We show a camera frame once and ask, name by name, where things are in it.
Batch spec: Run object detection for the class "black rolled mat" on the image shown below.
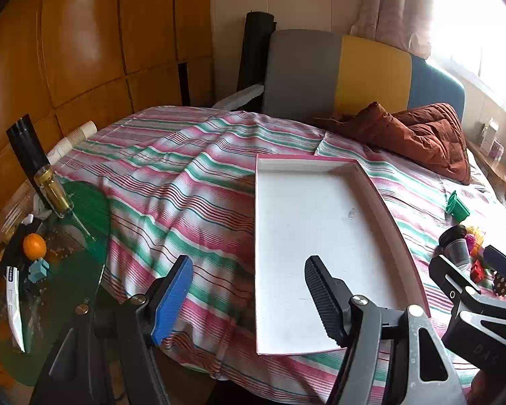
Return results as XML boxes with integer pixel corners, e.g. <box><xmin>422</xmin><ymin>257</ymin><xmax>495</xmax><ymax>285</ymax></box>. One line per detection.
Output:
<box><xmin>237</xmin><ymin>10</ymin><xmax>278</xmax><ymax>93</ymax></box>

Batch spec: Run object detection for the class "small white box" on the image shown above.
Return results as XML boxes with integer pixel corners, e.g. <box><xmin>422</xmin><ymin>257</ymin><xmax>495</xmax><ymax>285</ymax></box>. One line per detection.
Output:
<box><xmin>480</xmin><ymin>119</ymin><xmax>500</xmax><ymax>155</ymax></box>

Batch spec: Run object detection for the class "clear jar black lid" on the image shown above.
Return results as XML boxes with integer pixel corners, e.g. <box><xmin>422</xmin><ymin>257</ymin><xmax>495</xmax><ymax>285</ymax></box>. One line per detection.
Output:
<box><xmin>439</xmin><ymin>225</ymin><xmax>471</xmax><ymax>267</ymax></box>

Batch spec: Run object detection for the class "wooden bedside shelf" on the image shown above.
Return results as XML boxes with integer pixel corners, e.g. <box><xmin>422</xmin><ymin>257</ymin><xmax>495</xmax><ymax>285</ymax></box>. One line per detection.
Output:
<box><xmin>466</xmin><ymin>137</ymin><xmax>506</xmax><ymax>203</ymax></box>

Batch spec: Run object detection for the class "white tray box pink rim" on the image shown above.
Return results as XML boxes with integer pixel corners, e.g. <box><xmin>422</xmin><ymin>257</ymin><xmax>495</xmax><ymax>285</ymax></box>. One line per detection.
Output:
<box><xmin>254</xmin><ymin>154</ymin><xmax>431</xmax><ymax>356</ymax></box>

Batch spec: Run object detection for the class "pink green striped bed sheet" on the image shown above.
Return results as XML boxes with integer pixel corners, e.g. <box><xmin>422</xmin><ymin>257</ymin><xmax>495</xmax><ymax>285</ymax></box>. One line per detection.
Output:
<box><xmin>46</xmin><ymin>105</ymin><xmax>506</xmax><ymax>401</ymax></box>

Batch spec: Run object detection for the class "pink floral curtain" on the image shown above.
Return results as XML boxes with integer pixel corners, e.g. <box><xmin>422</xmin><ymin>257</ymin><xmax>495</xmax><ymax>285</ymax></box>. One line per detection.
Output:
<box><xmin>349</xmin><ymin>0</ymin><xmax>437</xmax><ymax>60</ymax></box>

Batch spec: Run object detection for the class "window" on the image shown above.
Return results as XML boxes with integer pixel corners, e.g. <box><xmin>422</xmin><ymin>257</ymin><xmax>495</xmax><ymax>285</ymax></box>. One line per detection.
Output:
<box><xmin>426</xmin><ymin>0</ymin><xmax>506</xmax><ymax>123</ymax></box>

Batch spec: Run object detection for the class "gold bottle black cap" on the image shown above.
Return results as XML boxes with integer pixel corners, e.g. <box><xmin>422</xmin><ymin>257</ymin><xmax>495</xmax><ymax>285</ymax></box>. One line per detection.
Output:
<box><xmin>6</xmin><ymin>114</ymin><xmax>74</xmax><ymax>219</ymax></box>

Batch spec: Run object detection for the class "green glass side table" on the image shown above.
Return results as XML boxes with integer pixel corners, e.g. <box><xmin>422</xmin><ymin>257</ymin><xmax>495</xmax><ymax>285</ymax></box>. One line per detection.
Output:
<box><xmin>0</xmin><ymin>179</ymin><xmax>111</xmax><ymax>389</ymax></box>

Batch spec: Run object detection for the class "green plastic spool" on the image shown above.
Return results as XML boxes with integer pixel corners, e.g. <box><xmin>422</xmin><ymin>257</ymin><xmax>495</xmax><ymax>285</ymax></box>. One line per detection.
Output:
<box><xmin>446</xmin><ymin>191</ymin><xmax>471</xmax><ymax>223</ymax></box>

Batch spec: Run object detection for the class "brown quilted blanket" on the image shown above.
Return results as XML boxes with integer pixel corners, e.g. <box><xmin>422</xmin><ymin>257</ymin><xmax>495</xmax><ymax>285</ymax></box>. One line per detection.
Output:
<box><xmin>314</xmin><ymin>102</ymin><xmax>472</xmax><ymax>185</ymax></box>

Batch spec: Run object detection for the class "white armrest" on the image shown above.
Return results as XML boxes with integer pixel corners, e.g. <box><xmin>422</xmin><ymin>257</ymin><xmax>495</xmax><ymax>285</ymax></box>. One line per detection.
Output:
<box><xmin>211</xmin><ymin>84</ymin><xmax>265</xmax><ymax>110</ymax></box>

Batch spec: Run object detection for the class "clear plastic bag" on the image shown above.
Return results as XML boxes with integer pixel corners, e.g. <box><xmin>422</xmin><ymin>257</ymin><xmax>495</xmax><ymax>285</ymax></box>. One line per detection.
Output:
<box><xmin>0</xmin><ymin>200</ymin><xmax>36</xmax><ymax>243</ymax></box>

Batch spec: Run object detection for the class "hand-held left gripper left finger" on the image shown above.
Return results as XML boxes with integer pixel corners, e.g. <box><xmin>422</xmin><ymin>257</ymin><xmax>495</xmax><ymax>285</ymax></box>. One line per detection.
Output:
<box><xmin>29</xmin><ymin>255</ymin><xmax>195</xmax><ymax>405</ymax></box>

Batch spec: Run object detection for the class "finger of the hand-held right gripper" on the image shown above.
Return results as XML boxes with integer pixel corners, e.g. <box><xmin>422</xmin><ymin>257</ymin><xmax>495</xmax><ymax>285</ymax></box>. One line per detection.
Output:
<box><xmin>429</xmin><ymin>255</ymin><xmax>483</xmax><ymax>317</ymax></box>
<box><xmin>481</xmin><ymin>245</ymin><xmax>506</xmax><ymax>300</ymax></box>

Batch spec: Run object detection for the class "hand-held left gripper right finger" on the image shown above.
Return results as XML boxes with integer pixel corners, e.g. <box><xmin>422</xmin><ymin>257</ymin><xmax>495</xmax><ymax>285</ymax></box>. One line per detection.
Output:
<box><xmin>304</xmin><ymin>255</ymin><xmax>469</xmax><ymax>405</ymax></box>

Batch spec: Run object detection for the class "grey yellow blue headboard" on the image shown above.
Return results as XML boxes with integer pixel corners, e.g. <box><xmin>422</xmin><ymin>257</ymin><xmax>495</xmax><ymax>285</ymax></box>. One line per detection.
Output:
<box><xmin>261</xmin><ymin>29</ymin><xmax>466</xmax><ymax>123</ymax></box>

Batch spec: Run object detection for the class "small blue box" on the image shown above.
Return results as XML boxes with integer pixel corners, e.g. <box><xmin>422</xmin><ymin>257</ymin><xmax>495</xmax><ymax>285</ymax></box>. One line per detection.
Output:
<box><xmin>27</xmin><ymin>257</ymin><xmax>51</xmax><ymax>282</ymax></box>

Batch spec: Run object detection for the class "stack of paper cups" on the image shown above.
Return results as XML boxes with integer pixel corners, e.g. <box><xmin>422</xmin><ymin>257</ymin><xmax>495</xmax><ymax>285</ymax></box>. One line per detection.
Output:
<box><xmin>46</xmin><ymin>120</ymin><xmax>99</xmax><ymax>165</ymax></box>

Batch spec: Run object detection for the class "wooden wardrobe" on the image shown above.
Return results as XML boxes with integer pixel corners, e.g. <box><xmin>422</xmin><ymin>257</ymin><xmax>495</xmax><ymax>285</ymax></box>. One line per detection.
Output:
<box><xmin>0</xmin><ymin>0</ymin><xmax>214</xmax><ymax>237</ymax></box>

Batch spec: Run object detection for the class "white paper packet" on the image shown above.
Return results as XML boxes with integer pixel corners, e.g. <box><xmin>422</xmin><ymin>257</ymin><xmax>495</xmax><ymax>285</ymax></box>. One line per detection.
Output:
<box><xmin>2</xmin><ymin>266</ymin><xmax>28</xmax><ymax>353</ymax></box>

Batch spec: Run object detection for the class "orange fruit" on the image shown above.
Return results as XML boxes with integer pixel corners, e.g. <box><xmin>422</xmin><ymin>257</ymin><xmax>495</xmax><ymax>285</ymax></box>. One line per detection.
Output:
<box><xmin>22</xmin><ymin>233</ymin><xmax>47</xmax><ymax>260</ymax></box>

